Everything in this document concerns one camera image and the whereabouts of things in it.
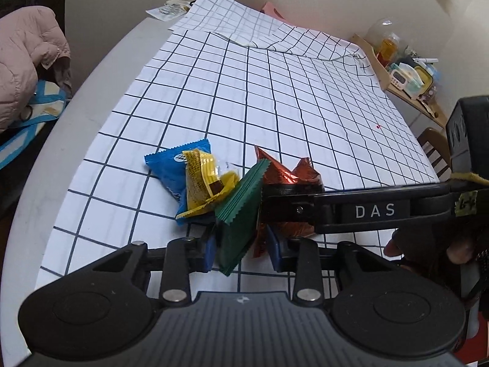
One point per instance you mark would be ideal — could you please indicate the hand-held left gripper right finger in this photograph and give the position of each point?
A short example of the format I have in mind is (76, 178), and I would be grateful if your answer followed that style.
(273, 248)

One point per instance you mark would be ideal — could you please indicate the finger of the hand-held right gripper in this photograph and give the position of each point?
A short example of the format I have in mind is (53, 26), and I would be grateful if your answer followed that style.
(374, 210)

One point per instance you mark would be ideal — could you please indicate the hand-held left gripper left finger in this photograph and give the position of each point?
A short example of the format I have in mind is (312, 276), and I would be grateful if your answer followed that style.
(209, 252)

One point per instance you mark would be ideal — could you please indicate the green snack packet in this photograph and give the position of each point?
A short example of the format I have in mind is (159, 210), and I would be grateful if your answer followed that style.
(240, 214)

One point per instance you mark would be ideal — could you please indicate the copper foil snack packet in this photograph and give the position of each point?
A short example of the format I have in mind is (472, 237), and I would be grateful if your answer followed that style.
(282, 172)

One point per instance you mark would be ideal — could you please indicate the person's right hand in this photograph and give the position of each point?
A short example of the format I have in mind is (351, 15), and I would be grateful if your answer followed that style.
(420, 244)

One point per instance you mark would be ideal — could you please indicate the wooden chair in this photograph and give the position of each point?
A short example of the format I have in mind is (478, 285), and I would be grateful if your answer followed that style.
(433, 145)

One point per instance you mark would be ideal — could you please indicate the wooden desk shelf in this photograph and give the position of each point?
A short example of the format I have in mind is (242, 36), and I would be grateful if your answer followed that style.
(420, 107)

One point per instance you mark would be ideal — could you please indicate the yellow snack packet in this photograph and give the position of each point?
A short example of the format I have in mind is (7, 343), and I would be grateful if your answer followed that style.
(200, 183)

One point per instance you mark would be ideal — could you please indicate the yellow and black container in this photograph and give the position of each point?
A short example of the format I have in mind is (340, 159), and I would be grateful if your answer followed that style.
(425, 78)

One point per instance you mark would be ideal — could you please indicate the pale green tissue pack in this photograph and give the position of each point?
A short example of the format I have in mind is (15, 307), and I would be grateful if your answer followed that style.
(409, 80)

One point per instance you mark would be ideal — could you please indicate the white tube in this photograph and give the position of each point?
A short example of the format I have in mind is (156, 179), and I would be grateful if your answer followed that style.
(426, 60)

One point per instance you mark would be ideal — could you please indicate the white kitchen timer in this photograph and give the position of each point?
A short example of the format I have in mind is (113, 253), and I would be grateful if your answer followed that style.
(398, 79)

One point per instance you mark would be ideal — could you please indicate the blue snack packet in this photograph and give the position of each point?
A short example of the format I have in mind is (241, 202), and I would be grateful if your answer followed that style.
(168, 168)

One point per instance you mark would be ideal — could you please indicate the red and yellow bottle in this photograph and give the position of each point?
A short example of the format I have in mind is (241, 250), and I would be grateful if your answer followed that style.
(387, 49)

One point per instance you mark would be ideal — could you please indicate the clear glass dome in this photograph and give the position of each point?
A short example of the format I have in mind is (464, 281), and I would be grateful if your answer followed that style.
(382, 26)

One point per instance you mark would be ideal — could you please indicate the white checked tablecloth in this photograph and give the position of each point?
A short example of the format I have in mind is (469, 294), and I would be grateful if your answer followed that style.
(267, 103)

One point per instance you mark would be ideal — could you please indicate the pink paper item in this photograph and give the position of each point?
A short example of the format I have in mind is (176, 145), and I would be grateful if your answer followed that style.
(273, 11)

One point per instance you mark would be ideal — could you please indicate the blue and white bag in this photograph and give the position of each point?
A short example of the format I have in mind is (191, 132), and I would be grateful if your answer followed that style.
(42, 99)

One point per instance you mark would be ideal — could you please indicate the pink padded jacket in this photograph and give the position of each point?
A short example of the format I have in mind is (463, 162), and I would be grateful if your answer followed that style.
(26, 57)

